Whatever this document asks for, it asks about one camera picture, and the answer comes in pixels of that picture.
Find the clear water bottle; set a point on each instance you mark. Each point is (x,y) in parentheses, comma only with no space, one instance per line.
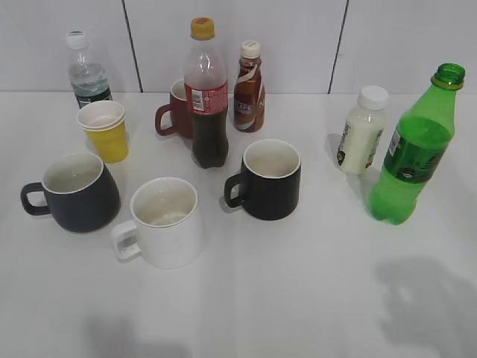
(86,75)

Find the brown coffee drink bottle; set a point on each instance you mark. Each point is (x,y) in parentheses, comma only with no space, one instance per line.
(249,91)

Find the dark red mug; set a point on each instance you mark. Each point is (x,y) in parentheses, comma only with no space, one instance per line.
(181,122)

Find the dark gray round mug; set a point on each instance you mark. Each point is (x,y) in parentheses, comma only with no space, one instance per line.
(79,192)

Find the cola bottle yellow cap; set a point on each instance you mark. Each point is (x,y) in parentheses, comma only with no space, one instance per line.
(205,78)

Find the green sprite bottle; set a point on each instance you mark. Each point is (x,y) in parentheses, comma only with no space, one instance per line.
(419,142)

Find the yellow paper cup stack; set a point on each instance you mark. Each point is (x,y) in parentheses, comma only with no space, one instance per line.
(104,124)

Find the black straight mug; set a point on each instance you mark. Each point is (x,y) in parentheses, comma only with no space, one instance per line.
(268,185)

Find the white milk bottle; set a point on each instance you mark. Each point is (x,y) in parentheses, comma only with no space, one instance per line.
(362,131)

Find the white ceramic mug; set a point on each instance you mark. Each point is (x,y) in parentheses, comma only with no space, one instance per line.
(166,228)

